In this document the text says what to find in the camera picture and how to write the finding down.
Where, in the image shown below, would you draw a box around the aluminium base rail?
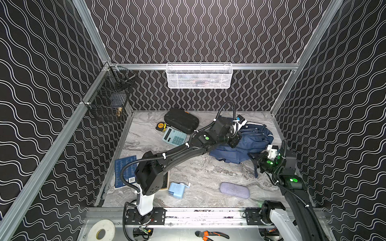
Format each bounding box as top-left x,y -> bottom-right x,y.
84,206 -> 326,228

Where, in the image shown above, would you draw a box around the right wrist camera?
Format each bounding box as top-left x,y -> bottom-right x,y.
267,145 -> 279,160

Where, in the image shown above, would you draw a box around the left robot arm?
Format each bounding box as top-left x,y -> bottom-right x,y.
120,100 -> 245,218

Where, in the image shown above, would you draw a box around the yellow black tape measure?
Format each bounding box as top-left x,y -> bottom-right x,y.
155,122 -> 167,132

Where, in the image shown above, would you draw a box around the orange handled pliers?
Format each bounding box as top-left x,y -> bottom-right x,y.
195,231 -> 230,241

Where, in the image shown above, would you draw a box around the light blue pencil sharpener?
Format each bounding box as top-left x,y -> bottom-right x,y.
168,182 -> 191,199

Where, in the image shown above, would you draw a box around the brown black book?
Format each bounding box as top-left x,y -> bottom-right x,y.
160,172 -> 169,190

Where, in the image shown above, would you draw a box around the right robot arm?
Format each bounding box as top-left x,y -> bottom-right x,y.
257,140 -> 328,241

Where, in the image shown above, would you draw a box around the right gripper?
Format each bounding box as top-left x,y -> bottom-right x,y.
248,151 -> 282,177

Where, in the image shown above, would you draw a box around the black wire basket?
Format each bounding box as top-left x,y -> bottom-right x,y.
82,62 -> 137,123

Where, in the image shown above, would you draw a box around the teal calculator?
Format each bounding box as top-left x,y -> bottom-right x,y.
162,127 -> 188,146

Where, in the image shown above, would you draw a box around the white tape roll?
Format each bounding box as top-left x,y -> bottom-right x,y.
86,220 -> 116,241

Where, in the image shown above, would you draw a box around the blue book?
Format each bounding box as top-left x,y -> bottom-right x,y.
114,155 -> 139,189

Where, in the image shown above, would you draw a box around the purple glasses case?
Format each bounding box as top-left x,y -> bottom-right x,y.
220,182 -> 250,199

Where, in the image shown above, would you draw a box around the navy blue backpack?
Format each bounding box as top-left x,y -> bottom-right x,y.
209,122 -> 274,164

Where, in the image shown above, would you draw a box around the black zippered case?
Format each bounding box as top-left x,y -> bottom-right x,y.
164,108 -> 199,135

